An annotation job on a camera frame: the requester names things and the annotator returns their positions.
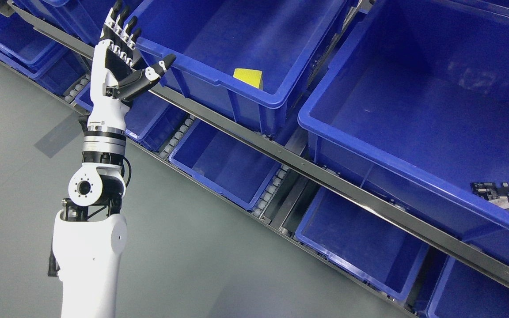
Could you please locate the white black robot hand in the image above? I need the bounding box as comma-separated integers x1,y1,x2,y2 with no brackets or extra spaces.
86,0,176,134

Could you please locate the yellow foam block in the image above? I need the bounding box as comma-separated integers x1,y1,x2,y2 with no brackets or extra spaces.
233,68,263,89

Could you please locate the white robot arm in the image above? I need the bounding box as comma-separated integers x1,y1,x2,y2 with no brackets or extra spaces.
48,115,128,318

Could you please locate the steel shelf rack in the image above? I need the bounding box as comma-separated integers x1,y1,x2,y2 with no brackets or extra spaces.
0,0,509,305

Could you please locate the large blue plastic bin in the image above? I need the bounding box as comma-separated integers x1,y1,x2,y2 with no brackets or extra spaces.
298,0,509,266

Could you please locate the black circuit board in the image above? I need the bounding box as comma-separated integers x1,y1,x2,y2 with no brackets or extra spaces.
470,182,509,211

